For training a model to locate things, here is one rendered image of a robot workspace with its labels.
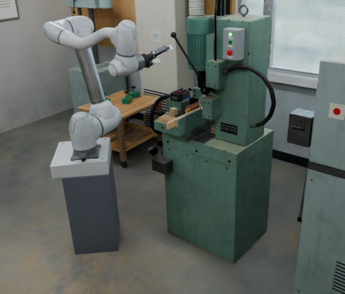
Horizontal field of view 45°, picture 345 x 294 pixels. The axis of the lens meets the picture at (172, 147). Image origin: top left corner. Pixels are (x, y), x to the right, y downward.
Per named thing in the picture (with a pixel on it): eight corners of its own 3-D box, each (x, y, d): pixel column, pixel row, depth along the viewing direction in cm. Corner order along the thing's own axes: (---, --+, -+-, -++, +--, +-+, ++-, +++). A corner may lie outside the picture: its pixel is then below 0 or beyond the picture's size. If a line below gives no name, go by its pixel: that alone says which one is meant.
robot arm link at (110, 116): (90, 137, 277) (112, 125, 293) (105, 137, 267) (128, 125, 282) (53, 20, 252) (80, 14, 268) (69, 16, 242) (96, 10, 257)
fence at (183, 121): (232, 100, 290) (232, 93, 287) (233, 101, 289) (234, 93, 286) (177, 127, 249) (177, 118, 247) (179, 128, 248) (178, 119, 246)
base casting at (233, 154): (202, 123, 304) (202, 111, 300) (273, 142, 269) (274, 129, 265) (161, 144, 273) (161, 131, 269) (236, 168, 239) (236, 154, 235)
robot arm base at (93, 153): (69, 164, 257) (67, 156, 255) (74, 148, 277) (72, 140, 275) (98, 161, 258) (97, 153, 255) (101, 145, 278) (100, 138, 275)
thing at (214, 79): (213, 83, 242) (213, 58, 236) (226, 86, 237) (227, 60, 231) (205, 87, 237) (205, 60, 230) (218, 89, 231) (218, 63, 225)
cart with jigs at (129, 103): (127, 134, 472) (122, 80, 444) (166, 146, 439) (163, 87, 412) (83, 156, 425) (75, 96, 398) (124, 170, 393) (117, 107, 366)
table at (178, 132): (199, 101, 310) (199, 93, 307) (233, 108, 292) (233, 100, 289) (143, 126, 269) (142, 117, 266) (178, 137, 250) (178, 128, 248)
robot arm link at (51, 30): (57, 28, 234) (75, 23, 243) (37, 18, 241) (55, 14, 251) (58, 49, 241) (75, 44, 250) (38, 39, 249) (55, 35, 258)
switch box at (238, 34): (228, 56, 229) (229, 27, 222) (244, 58, 223) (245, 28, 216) (222, 59, 225) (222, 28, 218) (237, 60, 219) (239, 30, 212)
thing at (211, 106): (211, 113, 252) (211, 94, 246) (220, 115, 247) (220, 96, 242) (201, 118, 245) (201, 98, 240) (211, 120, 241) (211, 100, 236)
